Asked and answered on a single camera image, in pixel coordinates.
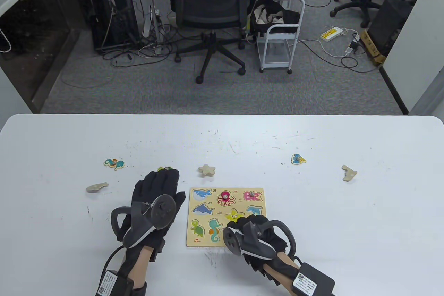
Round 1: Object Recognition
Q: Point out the person's left hand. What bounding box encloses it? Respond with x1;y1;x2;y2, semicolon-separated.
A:
117;168;186;261

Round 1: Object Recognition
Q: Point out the person's right hand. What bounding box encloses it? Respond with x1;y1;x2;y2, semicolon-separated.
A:
237;215;301;277

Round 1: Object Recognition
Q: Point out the person's left forearm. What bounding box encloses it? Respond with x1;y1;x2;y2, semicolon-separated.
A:
123;245;153;288

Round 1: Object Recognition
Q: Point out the person's right forearm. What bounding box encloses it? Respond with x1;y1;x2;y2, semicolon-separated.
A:
262;253;304;288

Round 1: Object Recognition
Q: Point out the grey right hand controller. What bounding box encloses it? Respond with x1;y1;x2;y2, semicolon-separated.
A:
222;220;296;261

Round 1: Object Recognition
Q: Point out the grey hand controller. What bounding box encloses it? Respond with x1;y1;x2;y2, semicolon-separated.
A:
222;220;296;261
110;194;177;249

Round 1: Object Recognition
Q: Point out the wooden sea animal puzzle board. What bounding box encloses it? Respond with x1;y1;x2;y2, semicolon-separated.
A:
186;187;266;247

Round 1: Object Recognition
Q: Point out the pink octopus puzzle piece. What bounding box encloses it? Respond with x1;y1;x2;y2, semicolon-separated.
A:
217;190;237;206

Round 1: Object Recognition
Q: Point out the grey left hand controller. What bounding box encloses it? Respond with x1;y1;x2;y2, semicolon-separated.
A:
110;194;177;249

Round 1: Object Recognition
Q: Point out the plain wooden whale puzzle piece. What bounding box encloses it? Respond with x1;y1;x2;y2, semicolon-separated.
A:
86;182;110;193

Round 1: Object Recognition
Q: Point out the plain wooden dolphin puzzle piece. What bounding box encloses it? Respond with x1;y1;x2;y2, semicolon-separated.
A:
341;164;358;182

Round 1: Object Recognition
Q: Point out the white metal rolling cart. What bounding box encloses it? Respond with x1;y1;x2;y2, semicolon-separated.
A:
259;0;306;75

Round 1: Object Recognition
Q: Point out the black white power adapter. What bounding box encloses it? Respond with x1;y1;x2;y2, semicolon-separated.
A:
345;34;361;55

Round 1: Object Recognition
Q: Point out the black mesh office chair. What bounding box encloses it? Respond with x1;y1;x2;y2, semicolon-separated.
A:
163;0;262;84

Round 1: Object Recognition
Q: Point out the white desk leg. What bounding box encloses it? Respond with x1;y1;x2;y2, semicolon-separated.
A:
138;0;164;54

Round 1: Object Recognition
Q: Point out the white yellow power strip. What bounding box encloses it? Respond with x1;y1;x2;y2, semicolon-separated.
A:
320;26;344;42

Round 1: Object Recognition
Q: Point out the black computer tower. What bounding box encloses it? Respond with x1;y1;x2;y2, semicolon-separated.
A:
83;0;142;54

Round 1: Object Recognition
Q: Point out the black bag with cloth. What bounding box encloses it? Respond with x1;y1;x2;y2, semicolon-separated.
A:
248;0;301;45

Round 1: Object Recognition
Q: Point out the yellow brown cardboard box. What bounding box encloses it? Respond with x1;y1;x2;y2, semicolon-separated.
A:
360;29;386;67

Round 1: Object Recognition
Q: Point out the black box case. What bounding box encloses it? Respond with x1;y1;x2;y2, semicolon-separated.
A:
368;0;414;56

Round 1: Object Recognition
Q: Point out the tangle of black floor cables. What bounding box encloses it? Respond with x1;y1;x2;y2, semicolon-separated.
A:
99;24;181;68

